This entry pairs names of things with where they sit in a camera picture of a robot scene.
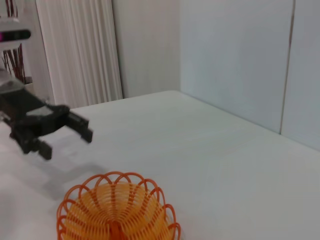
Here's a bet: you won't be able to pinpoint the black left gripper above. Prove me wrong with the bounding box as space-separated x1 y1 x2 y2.
0 88 94 161

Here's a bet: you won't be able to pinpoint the orange plastic wire basket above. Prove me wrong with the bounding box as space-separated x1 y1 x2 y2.
56 171 181 240

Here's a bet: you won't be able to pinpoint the red decorative twigs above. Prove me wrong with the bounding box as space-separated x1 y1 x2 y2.
1 0 28 85

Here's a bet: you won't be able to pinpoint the white pleated curtain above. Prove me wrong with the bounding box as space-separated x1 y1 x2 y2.
35 0 124 110

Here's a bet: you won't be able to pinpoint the white robot head sensor bar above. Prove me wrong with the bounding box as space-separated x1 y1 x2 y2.
0 17 32 45

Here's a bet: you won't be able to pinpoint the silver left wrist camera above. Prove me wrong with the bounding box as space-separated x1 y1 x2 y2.
0 67 26 95

